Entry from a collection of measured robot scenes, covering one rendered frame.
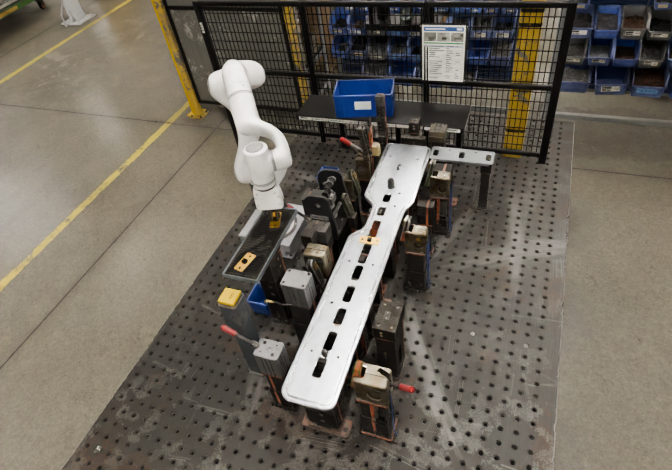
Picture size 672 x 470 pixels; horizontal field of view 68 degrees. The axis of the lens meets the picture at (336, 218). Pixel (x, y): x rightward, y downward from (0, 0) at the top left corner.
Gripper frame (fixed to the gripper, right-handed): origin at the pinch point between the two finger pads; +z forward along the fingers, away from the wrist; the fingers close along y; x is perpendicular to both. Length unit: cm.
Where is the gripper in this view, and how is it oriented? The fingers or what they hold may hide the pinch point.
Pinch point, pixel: (274, 215)
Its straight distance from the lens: 191.5
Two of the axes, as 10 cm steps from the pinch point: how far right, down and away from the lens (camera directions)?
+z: 1.3, 7.2, 6.8
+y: 9.9, -0.7, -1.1
